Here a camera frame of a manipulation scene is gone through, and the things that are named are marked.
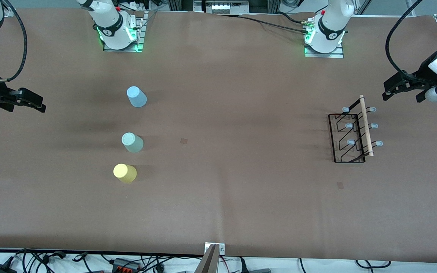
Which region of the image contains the black wire cup holder rack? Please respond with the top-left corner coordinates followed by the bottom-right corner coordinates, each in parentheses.
top-left (329, 95), bottom-right (383, 163)

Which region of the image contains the pale teal plastic cup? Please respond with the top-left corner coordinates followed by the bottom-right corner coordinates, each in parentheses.
top-left (122, 132), bottom-right (144, 153)

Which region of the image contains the yellow plastic cup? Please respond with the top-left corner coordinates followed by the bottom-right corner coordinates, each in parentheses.
top-left (113, 163), bottom-right (137, 184)

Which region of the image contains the light blue plastic cup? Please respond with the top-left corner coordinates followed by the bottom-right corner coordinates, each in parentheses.
top-left (127, 86), bottom-right (147, 108)

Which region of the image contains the white power strip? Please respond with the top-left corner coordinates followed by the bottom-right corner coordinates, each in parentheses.
top-left (122, 0), bottom-right (151, 11)

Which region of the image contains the black orange connector block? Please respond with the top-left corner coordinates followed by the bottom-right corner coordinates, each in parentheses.
top-left (112, 258), bottom-right (142, 273)

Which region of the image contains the grey device with white sockets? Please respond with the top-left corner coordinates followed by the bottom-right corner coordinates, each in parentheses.
top-left (205, 1), bottom-right (250, 15)

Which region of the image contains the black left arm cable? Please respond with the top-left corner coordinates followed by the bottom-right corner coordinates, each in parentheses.
top-left (385, 0), bottom-right (424, 76)

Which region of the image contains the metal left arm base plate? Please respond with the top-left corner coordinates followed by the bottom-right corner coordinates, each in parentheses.
top-left (304, 44), bottom-right (344, 58)

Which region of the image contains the thick black table cable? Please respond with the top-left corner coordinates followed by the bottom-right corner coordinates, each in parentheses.
top-left (276, 11), bottom-right (307, 25)

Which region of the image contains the thin black table cable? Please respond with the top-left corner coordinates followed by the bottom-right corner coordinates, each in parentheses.
top-left (218, 14), bottom-right (311, 35)

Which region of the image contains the aluminium frame post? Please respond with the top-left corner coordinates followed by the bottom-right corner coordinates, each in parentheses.
top-left (167, 0), bottom-right (204, 12)

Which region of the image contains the grey camera stand beam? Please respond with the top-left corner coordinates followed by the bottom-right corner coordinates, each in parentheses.
top-left (195, 244), bottom-right (220, 273)

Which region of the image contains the small metal mounting bracket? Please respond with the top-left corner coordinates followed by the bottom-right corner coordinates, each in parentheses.
top-left (204, 243), bottom-right (225, 255)

